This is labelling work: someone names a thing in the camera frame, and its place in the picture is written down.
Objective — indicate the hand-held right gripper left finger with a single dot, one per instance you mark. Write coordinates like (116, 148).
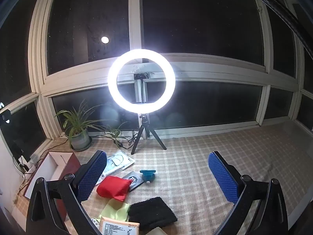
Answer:
(91, 173)

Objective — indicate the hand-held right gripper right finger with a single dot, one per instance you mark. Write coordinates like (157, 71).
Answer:
(222, 176)

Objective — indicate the red and white cardboard box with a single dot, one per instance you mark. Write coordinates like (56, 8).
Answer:
(53, 166)

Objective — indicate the yellow-green cloth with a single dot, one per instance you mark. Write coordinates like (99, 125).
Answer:
(115, 211)

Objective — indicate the small printed tissue packet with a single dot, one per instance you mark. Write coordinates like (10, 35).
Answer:
(94, 222)

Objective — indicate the orange tissue packet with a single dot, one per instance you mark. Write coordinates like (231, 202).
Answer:
(117, 226)

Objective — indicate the black fuzzy glove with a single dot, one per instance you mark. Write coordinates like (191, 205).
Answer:
(151, 213)

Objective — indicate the red cloth pouch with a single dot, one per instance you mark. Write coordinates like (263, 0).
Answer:
(113, 186)

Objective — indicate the checked tablecloth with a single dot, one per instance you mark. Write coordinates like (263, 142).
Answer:
(190, 166)

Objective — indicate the white face mask packet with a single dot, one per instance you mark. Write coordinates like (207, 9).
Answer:
(122, 160)

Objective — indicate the potted spider plant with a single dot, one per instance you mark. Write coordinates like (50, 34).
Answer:
(80, 140)

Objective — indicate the black flat packet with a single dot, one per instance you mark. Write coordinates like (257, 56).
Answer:
(134, 180)

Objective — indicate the small green plant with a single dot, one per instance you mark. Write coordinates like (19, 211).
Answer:
(113, 133)

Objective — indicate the teal plastic toy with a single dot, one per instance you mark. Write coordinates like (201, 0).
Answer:
(148, 175)

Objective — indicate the black mini tripod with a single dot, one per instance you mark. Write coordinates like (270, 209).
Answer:
(142, 120)

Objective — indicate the pale yellow cloth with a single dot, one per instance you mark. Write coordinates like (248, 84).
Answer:
(156, 232)

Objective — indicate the phone holder on gooseneck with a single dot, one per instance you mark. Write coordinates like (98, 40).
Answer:
(141, 76)

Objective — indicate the white window frame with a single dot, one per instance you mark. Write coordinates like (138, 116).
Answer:
(135, 17)

